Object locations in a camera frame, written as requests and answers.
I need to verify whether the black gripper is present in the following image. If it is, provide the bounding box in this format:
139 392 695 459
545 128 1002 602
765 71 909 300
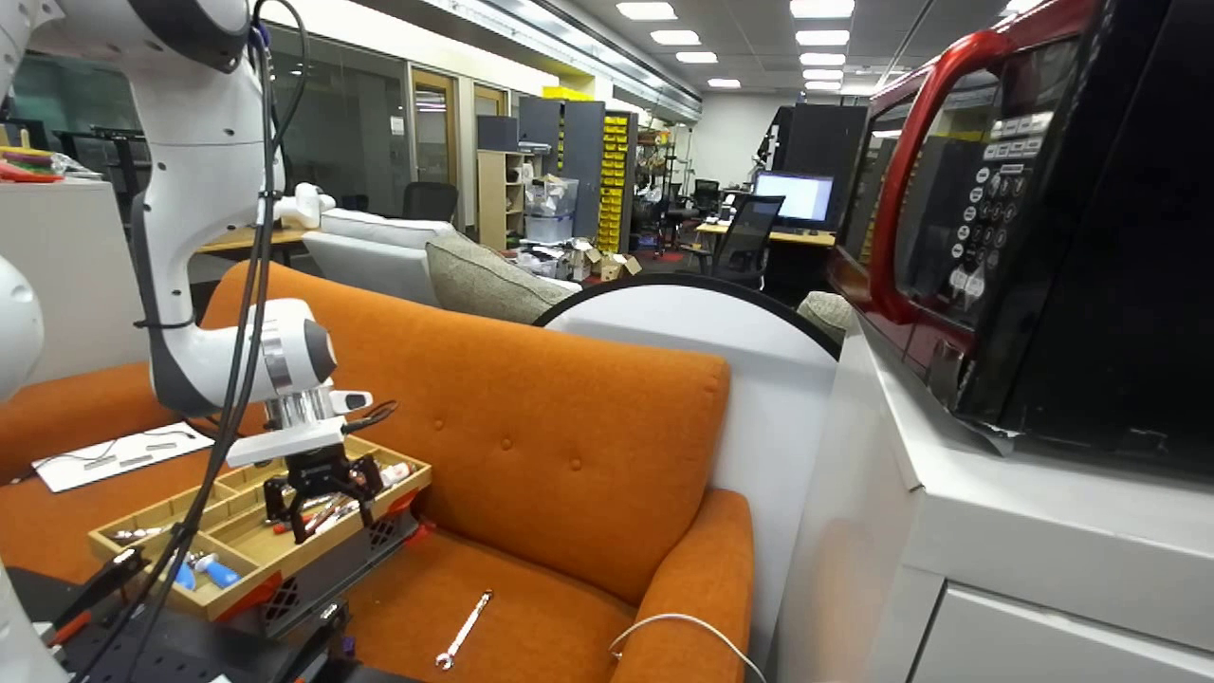
263 448 383 541

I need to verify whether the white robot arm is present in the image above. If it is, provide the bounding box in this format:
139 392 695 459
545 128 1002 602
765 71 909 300
0 0 380 538

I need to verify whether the orange fabric sofa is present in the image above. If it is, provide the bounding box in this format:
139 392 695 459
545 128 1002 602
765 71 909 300
0 259 757 683

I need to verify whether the wooden cutlery tray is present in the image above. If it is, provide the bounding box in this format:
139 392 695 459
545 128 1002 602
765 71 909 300
87 431 436 622

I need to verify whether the white paper sheet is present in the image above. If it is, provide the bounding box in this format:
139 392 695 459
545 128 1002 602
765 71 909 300
34 421 208 493

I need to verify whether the white grey armchair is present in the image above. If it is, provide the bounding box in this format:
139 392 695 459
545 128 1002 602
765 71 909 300
273 181 452 302

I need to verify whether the grey cushion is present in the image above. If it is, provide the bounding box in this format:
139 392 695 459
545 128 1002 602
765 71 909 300
423 234 575 324

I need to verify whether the wooden office desk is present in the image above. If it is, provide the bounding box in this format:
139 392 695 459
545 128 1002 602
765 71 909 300
695 219 833 250

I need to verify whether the black office chair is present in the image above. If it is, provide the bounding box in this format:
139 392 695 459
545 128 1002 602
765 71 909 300
714 197 780 290

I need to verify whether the computer monitor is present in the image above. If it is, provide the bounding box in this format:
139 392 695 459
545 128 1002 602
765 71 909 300
753 175 833 225

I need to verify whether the white cabinet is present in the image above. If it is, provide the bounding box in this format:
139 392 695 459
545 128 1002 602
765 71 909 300
774 338 1214 683

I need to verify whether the red black microwave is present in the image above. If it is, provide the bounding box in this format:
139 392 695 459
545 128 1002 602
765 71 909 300
832 0 1214 469

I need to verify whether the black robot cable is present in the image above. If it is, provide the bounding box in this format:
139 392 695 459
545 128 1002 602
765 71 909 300
60 0 315 683

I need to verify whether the white cable on armrest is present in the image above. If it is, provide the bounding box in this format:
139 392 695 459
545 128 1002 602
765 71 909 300
608 611 768 683

